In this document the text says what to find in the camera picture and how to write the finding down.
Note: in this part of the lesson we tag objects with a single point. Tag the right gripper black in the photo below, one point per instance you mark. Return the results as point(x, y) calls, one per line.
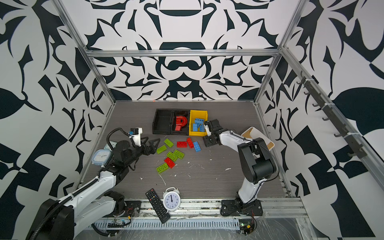
point(206, 142)

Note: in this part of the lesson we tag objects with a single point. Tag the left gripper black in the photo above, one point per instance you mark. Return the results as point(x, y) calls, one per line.
point(146, 151)

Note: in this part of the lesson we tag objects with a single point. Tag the blue lego long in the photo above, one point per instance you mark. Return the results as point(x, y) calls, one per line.
point(196, 146)

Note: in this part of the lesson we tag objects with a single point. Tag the red arch lego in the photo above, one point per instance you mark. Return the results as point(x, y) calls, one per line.
point(181, 121)

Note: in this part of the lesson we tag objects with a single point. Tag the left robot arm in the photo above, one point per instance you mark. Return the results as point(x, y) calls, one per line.
point(65, 218)

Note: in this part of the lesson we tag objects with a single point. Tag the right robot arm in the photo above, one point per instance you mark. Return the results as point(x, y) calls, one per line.
point(257, 162)

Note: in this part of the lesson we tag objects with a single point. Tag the green lego upper left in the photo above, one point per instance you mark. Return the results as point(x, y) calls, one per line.
point(161, 149)

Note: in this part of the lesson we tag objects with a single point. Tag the green lego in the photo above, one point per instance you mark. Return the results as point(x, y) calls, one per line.
point(169, 143)
point(162, 168)
point(161, 149)
point(179, 154)
point(172, 156)

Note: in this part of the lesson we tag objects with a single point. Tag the green lego top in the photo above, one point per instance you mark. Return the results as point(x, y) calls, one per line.
point(169, 143)

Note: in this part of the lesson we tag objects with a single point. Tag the green lego bottom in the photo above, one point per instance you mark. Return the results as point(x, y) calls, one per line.
point(162, 168)

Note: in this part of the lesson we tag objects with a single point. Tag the red lego lower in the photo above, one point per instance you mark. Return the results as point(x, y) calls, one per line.
point(170, 163)

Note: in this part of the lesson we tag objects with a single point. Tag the red lego upright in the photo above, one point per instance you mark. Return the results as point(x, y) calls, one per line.
point(190, 143)

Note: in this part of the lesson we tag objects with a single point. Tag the black bin left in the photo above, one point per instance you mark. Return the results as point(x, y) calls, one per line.
point(162, 122)

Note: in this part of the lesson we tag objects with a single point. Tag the black bin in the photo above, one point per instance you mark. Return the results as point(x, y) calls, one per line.
point(162, 122)
point(185, 129)

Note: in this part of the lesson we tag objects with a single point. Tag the red lego flat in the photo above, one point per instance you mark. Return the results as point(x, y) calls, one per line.
point(182, 145)

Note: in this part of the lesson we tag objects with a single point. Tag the black bin middle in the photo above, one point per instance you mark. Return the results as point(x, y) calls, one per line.
point(185, 129)

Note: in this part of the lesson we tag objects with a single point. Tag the yellow bin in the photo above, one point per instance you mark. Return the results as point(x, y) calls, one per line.
point(200, 115)

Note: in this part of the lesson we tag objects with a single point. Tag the white tissue box wooden lid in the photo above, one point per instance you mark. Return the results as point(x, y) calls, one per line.
point(253, 133)

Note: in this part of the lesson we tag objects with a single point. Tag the blue square alarm clock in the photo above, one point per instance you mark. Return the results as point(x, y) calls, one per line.
point(101, 157)

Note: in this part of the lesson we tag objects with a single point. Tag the white twin-bell alarm clock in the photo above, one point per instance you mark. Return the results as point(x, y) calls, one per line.
point(171, 199)

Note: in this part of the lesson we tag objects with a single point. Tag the black remote control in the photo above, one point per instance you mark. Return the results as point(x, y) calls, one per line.
point(158, 206)

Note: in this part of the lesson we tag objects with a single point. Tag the small circuit board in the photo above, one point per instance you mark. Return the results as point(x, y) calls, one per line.
point(248, 228)

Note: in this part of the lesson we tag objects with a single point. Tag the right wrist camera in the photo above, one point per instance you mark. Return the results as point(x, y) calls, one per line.
point(206, 126)

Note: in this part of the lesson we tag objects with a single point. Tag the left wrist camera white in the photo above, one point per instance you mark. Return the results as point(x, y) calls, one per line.
point(135, 135)

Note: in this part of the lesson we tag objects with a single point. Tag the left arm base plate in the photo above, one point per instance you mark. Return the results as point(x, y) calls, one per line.
point(131, 209)

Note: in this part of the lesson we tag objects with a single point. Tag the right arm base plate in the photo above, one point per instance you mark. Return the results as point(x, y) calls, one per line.
point(237, 208)

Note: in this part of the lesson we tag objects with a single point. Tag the white cable duct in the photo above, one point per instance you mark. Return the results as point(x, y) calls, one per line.
point(183, 224)

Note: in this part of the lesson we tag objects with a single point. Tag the black hook rail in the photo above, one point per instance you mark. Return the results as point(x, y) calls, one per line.
point(334, 115)

